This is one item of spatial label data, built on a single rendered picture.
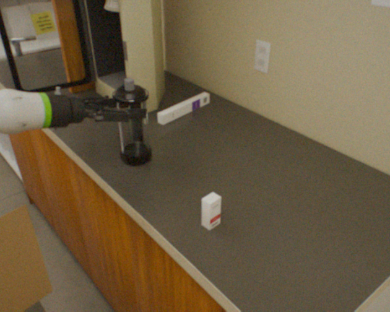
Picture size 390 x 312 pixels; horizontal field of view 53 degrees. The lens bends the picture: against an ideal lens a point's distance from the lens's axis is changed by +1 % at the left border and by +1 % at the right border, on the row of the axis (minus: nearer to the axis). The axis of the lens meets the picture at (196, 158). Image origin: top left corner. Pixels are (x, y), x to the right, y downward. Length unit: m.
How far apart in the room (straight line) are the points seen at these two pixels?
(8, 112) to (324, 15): 0.96
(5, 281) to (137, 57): 0.93
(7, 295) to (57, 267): 1.44
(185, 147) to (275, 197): 0.38
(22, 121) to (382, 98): 1.01
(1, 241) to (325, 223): 0.76
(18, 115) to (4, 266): 0.36
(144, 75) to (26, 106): 0.62
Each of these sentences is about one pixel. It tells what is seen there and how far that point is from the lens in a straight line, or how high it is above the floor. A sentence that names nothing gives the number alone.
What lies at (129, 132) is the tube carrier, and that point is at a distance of 1.20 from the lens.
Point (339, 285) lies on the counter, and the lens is 0.96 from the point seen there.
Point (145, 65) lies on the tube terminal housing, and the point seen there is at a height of 1.14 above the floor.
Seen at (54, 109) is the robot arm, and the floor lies 1.21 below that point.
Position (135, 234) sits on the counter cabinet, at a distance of 1.25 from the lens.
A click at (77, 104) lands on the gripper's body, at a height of 1.20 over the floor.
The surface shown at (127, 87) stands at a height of 1.19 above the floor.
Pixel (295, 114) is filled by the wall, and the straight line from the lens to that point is 1.51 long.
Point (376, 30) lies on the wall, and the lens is 1.28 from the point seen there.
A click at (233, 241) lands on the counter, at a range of 1.00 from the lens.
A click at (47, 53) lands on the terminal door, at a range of 1.70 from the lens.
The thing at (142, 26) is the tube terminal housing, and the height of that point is 1.28.
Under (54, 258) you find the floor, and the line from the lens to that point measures 2.36.
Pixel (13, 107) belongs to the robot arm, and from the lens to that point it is 1.01.
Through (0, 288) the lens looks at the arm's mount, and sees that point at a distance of 0.86.
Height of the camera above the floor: 1.64
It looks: 33 degrees down
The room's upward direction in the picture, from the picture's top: straight up
